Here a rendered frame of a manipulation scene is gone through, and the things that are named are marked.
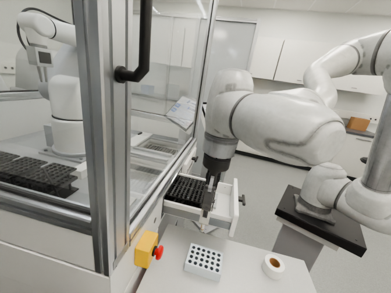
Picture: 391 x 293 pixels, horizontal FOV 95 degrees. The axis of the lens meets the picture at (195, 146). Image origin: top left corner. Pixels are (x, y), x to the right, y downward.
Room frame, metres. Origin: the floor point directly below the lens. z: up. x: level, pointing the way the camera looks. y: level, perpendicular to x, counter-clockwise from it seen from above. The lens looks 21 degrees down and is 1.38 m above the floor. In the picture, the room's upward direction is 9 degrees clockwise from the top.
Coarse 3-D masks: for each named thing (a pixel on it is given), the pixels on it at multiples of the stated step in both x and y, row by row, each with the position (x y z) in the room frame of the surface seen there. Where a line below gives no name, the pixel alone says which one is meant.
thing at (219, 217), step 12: (204, 180) 0.82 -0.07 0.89; (216, 192) 0.80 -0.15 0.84; (228, 192) 0.80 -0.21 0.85; (168, 204) 0.60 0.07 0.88; (180, 204) 0.60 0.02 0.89; (216, 204) 0.71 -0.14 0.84; (228, 204) 0.72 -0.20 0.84; (180, 216) 0.59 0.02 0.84; (192, 216) 0.58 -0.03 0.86; (216, 216) 0.57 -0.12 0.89; (228, 216) 0.57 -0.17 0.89; (228, 228) 0.56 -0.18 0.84
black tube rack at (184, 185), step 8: (176, 184) 0.72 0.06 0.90; (184, 184) 0.73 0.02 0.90; (192, 184) 0.74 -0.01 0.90; (200, 184) 0.76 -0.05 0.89; (168, 192) 0.65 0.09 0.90; (176, 192) 0.66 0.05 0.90; (184, 192) 0.67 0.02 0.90; (192, 192) 0.68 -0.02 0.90; (200, 192) 0.69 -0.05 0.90; (168, 200) 0.64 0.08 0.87; (176, 200) 0.65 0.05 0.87; (184, 200) 0.63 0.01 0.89; (192, 200) 0.63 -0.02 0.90; (200, 200) 0.63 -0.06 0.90; (200, 208) 0.62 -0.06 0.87
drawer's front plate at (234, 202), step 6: (234, 180) 0.80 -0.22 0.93; (234, 186) 0.74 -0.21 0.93; (234, 192) 0.69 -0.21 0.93; (234, 198) 0.64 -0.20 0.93; (234, 204) 0.60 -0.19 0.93; (234, 210) 0.57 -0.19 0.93; (234, 216) 0.54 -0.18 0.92; (234, 222) 0.54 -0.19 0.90; (234, 228) 0.54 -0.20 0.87; (228, 234) 0.55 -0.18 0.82
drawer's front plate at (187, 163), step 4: (196, 148) 1.17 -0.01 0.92; (192, 152) 1.07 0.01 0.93; (192, 156) 1.04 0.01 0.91; (188, 160) 0.94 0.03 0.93; (192, 160) 1.07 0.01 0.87; (184, 164) 0.89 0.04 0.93; (188, 164) 0.93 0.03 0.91; (192, 164) 1.09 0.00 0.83; (184, 168) 0.89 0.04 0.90; (188, 168) 0.95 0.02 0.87; (184, 172) 0.89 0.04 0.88; (188, 172) 0.98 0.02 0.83
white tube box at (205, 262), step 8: (192, 248) 0.49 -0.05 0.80; (200, 248) 0.49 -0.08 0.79; (208, 248) 0.49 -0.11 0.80; (192, 256) 0.46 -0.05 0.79; (200, 256) 0.46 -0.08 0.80; (208, 256) 0.47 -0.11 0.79; (216, 256) 0.47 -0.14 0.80; (192, 264) 0.43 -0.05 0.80; (200, 264) 0.43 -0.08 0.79; (208, 264) 0.43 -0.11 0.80; (216, 264) 0.44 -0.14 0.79; (192, 272) 0.42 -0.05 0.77; (200, 272) 0.41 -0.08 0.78; (208, 272) 0.41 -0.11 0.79; (216, 272) 0.41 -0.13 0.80; (216, 280) 0.40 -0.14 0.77
